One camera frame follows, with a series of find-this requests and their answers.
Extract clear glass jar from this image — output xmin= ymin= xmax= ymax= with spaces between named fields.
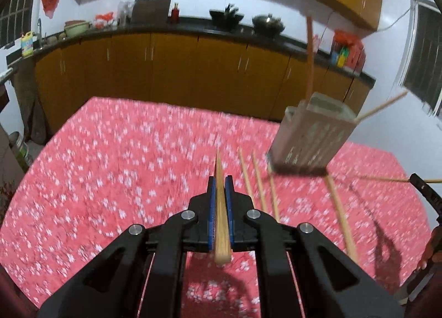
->
xmin=117 ymin=1 xmax=134 ymax=25

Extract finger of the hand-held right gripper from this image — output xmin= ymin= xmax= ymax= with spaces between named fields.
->
xmin=408 ymin=173 xmax=442 ymax=217

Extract black wok with utensils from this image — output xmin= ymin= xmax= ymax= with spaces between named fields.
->
xmin=209 ymin=3 xmax=244 ymax=29

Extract black kitchen countertop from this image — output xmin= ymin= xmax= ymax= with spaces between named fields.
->
xmin=7 ymin=17 xmax=377 ymax=86

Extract large red plastic bag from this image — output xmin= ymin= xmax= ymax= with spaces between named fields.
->
xmin=330 ymin=30 xmax=367 ymax=78

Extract orange wooden base cabinets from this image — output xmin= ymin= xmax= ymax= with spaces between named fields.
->
xmin=33 ymin=31 xmax=373 ymax=132

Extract beige plastic chopstick holder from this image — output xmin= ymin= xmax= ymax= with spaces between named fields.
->
xmin=266 ymin=92 xmax=358 ymax=176

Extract dark wooden cutting board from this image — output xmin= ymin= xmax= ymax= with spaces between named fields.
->
xmin=131 ymin=0 xmax=172 ymax=24

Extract small red plastic bag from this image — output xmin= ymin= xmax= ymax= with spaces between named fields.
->
xmin=94 ymin=12 xmax=117 ymax=29

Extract barred window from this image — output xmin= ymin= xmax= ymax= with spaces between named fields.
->
xmin=0 ymin=0 xmax=43 ymax=47

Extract screened window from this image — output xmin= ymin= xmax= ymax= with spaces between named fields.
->
xmin=401 ymin=0 xmax=442 ymax=116

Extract red floral tablecloth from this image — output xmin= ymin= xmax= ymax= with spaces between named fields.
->
xmin=0 ymin=96 xmax=434 ymax=318

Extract wok with lid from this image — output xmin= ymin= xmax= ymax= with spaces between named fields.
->
xmin=252 ymin=14 xmax=286 ymax=36

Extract wall cable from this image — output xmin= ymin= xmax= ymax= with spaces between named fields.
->
xmin=318 ymin=7 xmax=414 ymax=40

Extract green and yellow bottles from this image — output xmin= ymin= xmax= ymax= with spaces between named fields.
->
xmin=331 ymin=46 xmax=350 ymax=67

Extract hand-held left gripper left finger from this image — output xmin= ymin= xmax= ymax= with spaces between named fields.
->
xmin=36 ymin=176 xmax=216 ymax=318

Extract yellow detergent bottle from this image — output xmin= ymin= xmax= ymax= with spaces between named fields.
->
xmin=21 ymin=31 xmax=37 ymax=58

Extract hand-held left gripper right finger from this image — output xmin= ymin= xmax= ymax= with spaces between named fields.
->
xmin=225 ymin=176 xmax=404 ymax=318

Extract green basin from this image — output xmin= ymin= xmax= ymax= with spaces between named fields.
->
xmin=64 ymin=20 xmax=91 ymax=38

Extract wooden chopstick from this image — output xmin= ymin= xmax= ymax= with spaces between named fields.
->
xmin=238 ymin=148 xmax=254 ymax=198
xmin=355 ymin=174 xmax=442 ymax=184
xmin=215 ymin=150 xmax=232 ymax=267
xmin=325 ymin=174 xmax=359 ymax=264
xmin=267 ymin=162 xmax=281 ymax=222
xmin=306 ymin=16 xmax=315 ymax=102
xmin=252 ymin=152 xmax=268 ymax=212
xmin=355 ymin=91 xmax=409 ymax=123

